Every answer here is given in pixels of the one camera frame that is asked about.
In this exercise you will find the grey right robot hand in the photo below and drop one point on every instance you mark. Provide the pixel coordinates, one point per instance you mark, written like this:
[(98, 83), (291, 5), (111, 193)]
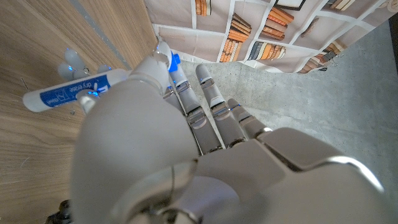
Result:
[(73, 60)]

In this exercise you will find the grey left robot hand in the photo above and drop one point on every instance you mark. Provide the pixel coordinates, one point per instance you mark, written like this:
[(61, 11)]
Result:
[(149, 149)]

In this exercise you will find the white dry erase marker body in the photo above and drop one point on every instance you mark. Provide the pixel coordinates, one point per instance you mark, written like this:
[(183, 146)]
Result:
[(62, 95)]

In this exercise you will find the printed bookshelf backdrop cloth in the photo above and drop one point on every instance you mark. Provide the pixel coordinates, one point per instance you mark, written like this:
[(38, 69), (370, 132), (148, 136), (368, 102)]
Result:
[(248, 31)]

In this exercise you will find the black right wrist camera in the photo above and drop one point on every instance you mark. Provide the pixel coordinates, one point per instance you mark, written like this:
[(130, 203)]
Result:
[(60, 214)]

